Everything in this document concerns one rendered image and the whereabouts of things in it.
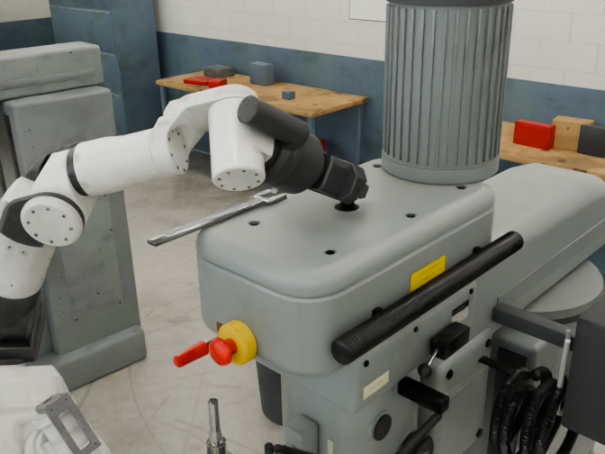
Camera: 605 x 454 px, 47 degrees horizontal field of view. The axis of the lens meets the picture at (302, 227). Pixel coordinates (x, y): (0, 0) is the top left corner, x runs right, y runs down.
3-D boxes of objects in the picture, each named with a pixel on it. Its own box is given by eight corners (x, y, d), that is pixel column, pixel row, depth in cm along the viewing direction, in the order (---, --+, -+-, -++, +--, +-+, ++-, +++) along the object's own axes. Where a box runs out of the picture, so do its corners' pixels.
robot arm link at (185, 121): (270, 163, 87) (172, 186, 90) (264, 103, 90) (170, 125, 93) (253, 140, 81) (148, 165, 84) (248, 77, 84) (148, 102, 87)
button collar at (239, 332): (248, 373, 93) (245, 334, 90) (219, 356, 96) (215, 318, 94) (258, 366, 94) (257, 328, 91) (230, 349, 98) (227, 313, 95)
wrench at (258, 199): (159, 249, 91) (159, 244, 91) (142, 241, 94) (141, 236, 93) (286, 198, 107) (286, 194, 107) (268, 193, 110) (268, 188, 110)
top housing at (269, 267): (313, 396, 87) (311, 286, 81) (185, 324, 104) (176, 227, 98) (498, 270, 119) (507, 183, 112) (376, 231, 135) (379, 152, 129)
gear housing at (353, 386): (355, 422, 98) (356, 362, 94) (240, 357, 114) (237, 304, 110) (477, 328, 120) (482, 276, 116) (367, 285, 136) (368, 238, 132)
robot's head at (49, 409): (54, 466, 97) (70, 468, 91) (21, 415, 96) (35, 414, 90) (92, 437, 101) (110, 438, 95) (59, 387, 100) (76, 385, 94)
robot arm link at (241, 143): (259, 208, 92) (194, 186, 84) (253, 138, 96) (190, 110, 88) (325, 177, 85) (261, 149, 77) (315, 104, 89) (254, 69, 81)
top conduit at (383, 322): (350, 370, 85) (350, 346, 84) (325, 357, 88) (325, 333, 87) (523, 252, 115) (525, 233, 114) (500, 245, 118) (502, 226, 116)
